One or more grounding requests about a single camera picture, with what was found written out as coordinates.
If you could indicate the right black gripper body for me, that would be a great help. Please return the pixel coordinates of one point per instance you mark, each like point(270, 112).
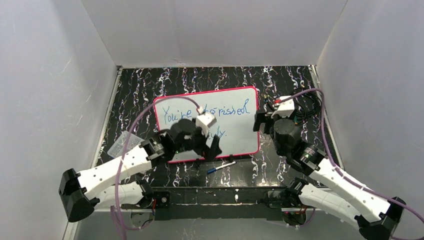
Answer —
point(263, 120)

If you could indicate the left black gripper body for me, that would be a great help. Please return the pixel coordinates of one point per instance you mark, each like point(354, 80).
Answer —
point(205, 145)

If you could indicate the white blue whiteboard marker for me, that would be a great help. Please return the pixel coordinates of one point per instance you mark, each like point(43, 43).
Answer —
point(212, 170)

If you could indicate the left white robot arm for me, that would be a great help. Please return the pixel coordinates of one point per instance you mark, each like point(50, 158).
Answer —
point(83, 192)

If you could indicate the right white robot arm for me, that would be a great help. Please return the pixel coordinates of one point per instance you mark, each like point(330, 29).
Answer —
point(375, 218)

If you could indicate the pink framed whiteboard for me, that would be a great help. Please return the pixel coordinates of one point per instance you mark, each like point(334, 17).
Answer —
point(233, 108)

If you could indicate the clear plastic screw box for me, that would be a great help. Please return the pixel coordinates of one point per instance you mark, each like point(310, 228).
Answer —
point(116, 149)

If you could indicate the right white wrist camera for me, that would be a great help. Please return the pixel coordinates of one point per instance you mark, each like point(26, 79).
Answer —
point(284, 106)

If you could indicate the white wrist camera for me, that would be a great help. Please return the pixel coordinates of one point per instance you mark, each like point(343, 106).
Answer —
point(284, 106)
point(205, 121)

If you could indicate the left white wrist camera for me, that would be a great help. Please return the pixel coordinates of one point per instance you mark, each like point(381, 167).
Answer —
point(205, 121)

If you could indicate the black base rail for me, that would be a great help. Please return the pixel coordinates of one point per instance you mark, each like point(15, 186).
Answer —
point(175, 203)

